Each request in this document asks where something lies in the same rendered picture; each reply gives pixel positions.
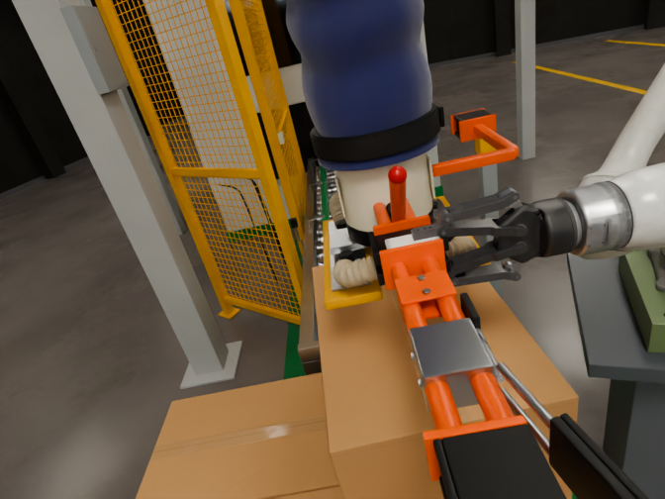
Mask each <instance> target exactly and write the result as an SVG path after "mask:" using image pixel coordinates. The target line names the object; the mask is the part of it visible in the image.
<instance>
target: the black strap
mask: <svg viewBox="0 0 665 499"><path fill-rule="evenodd" d="M444 126H445V122H444V112H443V107H442V106H441V105H439V104H438V103H437V102H434V103H432V102H431V109H430V111H429V112H427V113H426V114H424V115H423V116H421V117H419V118H417V119H416V120H414V121H411V122H409V123H406V124H403V125H400V126H397V127H395V128H392V129H388V130H384V131H380V132H376V133H371V134H366V135H361V136H354V137H345V138H325V137H323V136H321V135H320V134H319V133H318V131H317V129H316V127H314V128H313V129H312V130H311V132H310V136H311V140H312V144H313V148H314V152H315V156H316V157H318V158H320V159H322V160H326V161H333V162H354V161H364V160H369V159H375V158H380V157H385V156H389V155H393V154H397V153H400V152H404V151H407V150H411V149H414V148H416V147H419V146H421V145H423V144H425V143H427V142H429V141H430V140H431V139H433V138H434V137H435V136H436V135H437V134H438V133H439V131H440V127H444Z"/></svg>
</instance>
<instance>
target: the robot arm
mask: <svg viewBox="0 0 665 499"><path fill-rule="evenodd" d="M664 133H665V63H664V65H663V66H662V68H661V69H660V71H659V72H658V74H657V76H656V77H655V79H654V80H653V82H652V84H651V85H650V87H649V88H648V90H647V92H646V93H645V95H644V96H643V98H642V100H641V101H640V103H639V104H638V106H637V107H636V109H635V111H634V112H633V114H632V115H631V117H630V119H629V120H628V122H627V123H626V125H625V127H624V128H623V130H622V132H621V133H620V135H619V137H618V138H617V141H616V142H615V144H614V146H613V148H612V149H611V151H610V153H609V155H608V157H607V158H606V160H605V162H604V163H603V165H602V166H601V168H600V169H599V170H598V171H596V172H594V173H591V174H588V175H586V176H584V177H583V179H582V181H581V182H580V184H579V185H578V187H576V188H571V189H566V190H564V191H562V192H560V193H559V195H558V196H557V197H554V198H550V199H545V200H540V201H535V202H532V203H531V204H526V203H523V202H521V201H520V194H519V193H518V192H517V191H516V190H515V189H513V188H512V187H511V186H507V187H505V188H503V189H502V190H500V191H499V192H497V193H495V194H493V195H489V196H486V197H482V198H478V199H474V200H470V201H467V202H463V203H459V204H455V205H452V206H448V207H444V208H441V209H439V210H438V212H437V214H438V217H437V219H436V220H434V221H433V224H432V225H427V226H423V227H419V228H414V229H412V230H411V232H412V233H411V234H410V235H406V236H401V237H397V238H392V239H387V240H385V245H386V248H387V250H388V249H392V248H397V247H402V246H407V245H412V244H417V243H422V242H427V241H432V240H436V239H440V237H467V236H493V237H494V238H493V240H492V241H490V242H487V243H486V244H485V245H484V246H482V247H480V248H477V249H473V250H471V251H468V252H465V253H463V254H460V255H457V256H455V257H452V258H450V259H449V260H450V263H451V272H447V274H448V276H449V278H450V280H451V282H452V284H453V286H454V287H457V286H463V285H469V284H476V283H482V282H489V281H495V280H502V279H507V280H512V281H518V280H520V279H521V277H522V276H521V275H520V274H519V272H520V269H521V267H522V265H523V263H525V262H528V261H529V260H531V259H533V258H535V257H549V256H554V255H559V254H563V253H568V252H570V253H572V254H574V255H578V256H580V257H582V258H584V259H607V258H613V257H618V256H622V255H625V254H628V253H631V252H633V251H635V250H647V255H648V256H649V257H650V258H651V260H652V263H653V267H654V271H655V275H656V278H657V281H656V286H655V288H656V289H657V290H658V291H660V292H665V162H664V163H659V164H654V165H650V166H646V164H647V162H648V161H649V158H650V156H651V154H652V152H653V150H654V149H655V147H656V145H657V144H658V142H659V141H660V139H661V138H662V136H663V135H664ZM504 208H506V209H509V210H508V211H507V212H506V213H505V214H503V215H502V216H501V217H494V218H486V219H484V220H465V219H468V218H472V217H476V216H480V215H484V214H488V213H491V212H495V211H499V210H502V209H504ZM505 258H510V259H512V261H504V263H494V264H487V265H482V264H485V263H488V262H491V261H500V260H502V259H505ZM480 265H481V266H480Z"/></svg>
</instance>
